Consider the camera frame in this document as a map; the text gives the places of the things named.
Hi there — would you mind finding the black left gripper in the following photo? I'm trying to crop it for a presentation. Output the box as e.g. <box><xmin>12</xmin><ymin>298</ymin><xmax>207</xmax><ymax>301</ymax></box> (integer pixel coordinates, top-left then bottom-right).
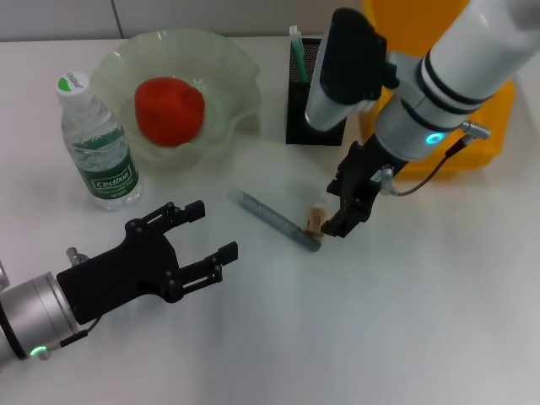
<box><xmin>56</xmin><ymin>200</ymin><xmax>240</xmax><ymax>327</ymax></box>

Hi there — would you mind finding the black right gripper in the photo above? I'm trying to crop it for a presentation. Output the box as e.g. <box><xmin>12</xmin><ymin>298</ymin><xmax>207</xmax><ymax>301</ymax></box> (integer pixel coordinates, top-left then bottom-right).
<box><xmin>322</xmin><ymin>134</ymin><xmax>398</xmax><ymax>240</ymax></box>

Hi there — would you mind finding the green wavy glass fruit plate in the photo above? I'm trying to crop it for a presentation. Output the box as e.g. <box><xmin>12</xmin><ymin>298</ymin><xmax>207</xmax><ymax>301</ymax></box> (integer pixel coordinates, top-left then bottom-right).
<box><xmin>90</xmin><ymin>28</ymin><xmax>262</xmax><ymax>171</ymax></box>

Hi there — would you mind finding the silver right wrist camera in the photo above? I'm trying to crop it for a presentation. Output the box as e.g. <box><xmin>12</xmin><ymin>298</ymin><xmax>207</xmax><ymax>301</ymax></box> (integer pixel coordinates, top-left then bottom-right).
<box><xmin>304</xmin><ymin>7</ymin><xmax>400</xmax><ymax>132</ymax></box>

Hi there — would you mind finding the arm connector cable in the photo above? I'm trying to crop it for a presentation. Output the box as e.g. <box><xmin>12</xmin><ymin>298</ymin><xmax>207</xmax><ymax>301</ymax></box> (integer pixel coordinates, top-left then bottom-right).
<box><xmin>373</xmin><ymin>120</ymin><xmax>493</xmax><ymax>197</ymax></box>
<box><xmin>58</xmin><ymin>247</ymin><xmax>102</xmax><ymax>349</ymax></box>

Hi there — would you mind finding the clear green-label water bottle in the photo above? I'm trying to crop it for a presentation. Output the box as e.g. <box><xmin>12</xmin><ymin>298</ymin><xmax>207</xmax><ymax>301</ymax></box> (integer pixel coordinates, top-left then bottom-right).
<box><xmin>54</xmin><ymin>71</ymin><xmax>143</xmax><ymax>211</ymax></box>

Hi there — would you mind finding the left arm connector cable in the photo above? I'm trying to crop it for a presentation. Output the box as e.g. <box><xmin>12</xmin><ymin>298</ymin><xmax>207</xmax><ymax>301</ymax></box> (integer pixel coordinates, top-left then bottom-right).
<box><xmin>58</xmin><ymin>247</ymin><xmax>102</xmax><ymax>349</ymax></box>

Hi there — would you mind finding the right arm connector cable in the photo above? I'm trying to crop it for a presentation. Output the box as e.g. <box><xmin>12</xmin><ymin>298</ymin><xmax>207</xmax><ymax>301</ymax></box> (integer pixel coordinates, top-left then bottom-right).
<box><xmin>373</xmin><ymin>120</ymin><xmax>493</xmax><ymax>197</ymax></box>

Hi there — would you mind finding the tan eraser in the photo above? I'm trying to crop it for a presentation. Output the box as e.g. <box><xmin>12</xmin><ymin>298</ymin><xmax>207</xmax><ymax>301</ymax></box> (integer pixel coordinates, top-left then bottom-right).
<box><xmin>304</xmin><ymin>205</ymin><xmax>326</xmax><ymax>237</ymax></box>

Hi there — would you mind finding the yellow plastic bin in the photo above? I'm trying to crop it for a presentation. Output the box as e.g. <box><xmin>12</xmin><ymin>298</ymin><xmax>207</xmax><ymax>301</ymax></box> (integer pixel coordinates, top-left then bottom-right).
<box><xmin>358</xmin><ymin>0</ymin><xmax>516</xmax><ymax>181</ymax></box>

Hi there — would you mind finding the grey marker pen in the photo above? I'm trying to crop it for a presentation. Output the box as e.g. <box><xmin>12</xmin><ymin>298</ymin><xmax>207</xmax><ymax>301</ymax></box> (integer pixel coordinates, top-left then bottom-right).
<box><xmin>229</xmin><ymin>189</ymin><xmax>322</xmax><ymax>255</ymax></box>

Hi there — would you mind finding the green utility knife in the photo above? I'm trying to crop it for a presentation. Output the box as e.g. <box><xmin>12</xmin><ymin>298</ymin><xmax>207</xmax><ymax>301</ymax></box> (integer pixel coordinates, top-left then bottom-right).
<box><xmin>289</xmin><ymin>24</ymin><xmax>311</xmax><ymax>84</ymax></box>

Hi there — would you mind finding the red tomato-like ball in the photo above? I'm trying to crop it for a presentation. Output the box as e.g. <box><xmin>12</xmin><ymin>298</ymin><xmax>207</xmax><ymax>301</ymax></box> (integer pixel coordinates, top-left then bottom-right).
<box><xmin>133</xmin><ymin>76</ymin><xmax>207</xmax><ymax>148</ymax></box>

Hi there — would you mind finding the black mesh pen holder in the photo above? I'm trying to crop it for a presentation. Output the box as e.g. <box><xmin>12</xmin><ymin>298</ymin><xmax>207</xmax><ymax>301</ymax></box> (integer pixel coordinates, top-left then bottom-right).
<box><xmin>284</xmin><ymin>37</ymin><xmax>351</xmax><ymax>147</ymax></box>

